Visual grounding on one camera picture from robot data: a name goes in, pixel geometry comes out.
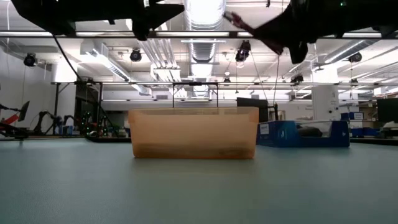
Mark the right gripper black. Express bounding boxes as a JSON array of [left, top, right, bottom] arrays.
[[251, 0, 318, 56]]

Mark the black hanging arm cable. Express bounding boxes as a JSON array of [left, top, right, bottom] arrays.
[[52, 34, 83, 82]]

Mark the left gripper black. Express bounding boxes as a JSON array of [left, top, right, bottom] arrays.
[[131, 0, 187, 24]]

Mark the blue plastic crate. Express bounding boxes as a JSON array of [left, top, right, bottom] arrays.
[[256, 119, 351, 148]]

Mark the black computer monitor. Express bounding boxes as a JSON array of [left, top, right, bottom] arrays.
[[377, 98, 398, 124], [236, 97, 269, 123]]

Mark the dark rounded object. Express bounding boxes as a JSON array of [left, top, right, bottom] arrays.
[[297, 126, 323, 138]]

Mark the white rectangular ceiling duct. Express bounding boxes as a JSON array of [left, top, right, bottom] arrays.
[[80, 42, 153, 96]]

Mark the silver round ventilation duct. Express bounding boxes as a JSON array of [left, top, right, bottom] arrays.
[[182, 0, 227, 99]]

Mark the white building column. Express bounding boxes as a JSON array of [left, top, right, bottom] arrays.
[[312, 67, 340, 121]]

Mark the blue storage box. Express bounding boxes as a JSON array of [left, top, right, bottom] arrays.
[[340, 111, 364, 121]]

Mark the orange translucent plastic bin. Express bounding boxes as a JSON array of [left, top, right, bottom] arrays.
[[127, 106, 260, 161]]

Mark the overhead frame bar with lights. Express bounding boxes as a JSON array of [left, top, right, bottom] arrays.
[[0, 30, 398, 39]]

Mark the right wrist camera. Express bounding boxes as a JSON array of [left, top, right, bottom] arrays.
[[288, 40, 309, 65]]

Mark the black background workstation frame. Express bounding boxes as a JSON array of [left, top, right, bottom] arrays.
[[51, 80, 105, 138]]

